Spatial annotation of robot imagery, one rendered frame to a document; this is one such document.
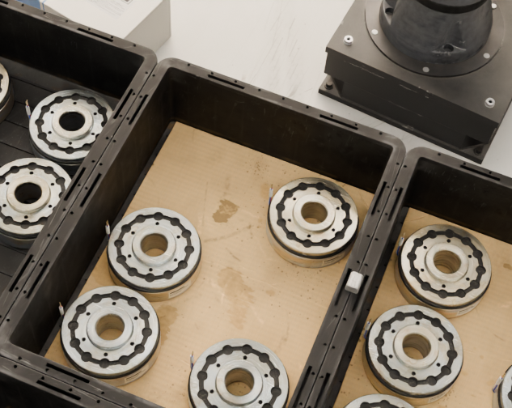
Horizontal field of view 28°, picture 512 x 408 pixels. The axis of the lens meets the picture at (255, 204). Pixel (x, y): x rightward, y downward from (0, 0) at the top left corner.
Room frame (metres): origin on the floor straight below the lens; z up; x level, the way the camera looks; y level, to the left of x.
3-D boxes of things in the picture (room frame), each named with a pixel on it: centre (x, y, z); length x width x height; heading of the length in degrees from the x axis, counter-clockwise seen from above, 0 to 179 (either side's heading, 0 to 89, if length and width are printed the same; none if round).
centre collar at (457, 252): (0.55, -0.22, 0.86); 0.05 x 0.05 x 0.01
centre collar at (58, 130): (0.68, 0.22, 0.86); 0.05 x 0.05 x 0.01
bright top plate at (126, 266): (0.53, 0.11, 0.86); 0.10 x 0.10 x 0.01
